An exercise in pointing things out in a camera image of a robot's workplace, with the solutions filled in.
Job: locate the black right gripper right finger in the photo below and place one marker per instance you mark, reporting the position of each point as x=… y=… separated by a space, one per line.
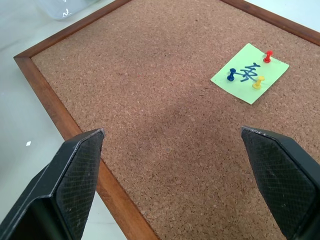
x=282 y=185

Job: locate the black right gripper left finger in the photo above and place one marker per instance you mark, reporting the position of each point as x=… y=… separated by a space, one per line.
x=62 y=190

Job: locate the green sticky note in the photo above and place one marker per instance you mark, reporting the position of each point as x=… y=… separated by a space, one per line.
x=243 y=87

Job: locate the yellow push pin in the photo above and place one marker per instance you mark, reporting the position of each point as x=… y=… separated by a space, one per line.
x=258 y=82

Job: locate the blue push pin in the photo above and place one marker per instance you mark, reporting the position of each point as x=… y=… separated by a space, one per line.
x=231 y=74

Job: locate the red push pin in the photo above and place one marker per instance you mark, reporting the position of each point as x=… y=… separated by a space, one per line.
x=267 y=57

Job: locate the wood-framed cork board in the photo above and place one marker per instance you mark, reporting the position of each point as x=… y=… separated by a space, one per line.
x=165 y=100

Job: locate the clear plastic container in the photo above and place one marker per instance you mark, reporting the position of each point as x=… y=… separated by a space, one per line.
x=60 y=7

